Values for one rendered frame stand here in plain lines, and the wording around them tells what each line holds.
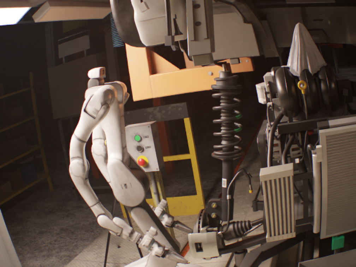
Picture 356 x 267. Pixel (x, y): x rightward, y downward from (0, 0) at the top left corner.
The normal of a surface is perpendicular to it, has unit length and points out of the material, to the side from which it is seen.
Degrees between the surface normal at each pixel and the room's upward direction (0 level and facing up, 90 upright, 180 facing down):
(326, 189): 106
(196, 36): 57
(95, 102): 73
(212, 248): 98
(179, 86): 90
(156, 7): 86
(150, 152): 90
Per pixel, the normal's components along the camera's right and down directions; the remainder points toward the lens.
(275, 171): -0.24, -0.88
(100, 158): 0.03, 0.40
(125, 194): -0.11, 0.18
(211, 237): -0.16, -0.14
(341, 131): -0.19, 0.45
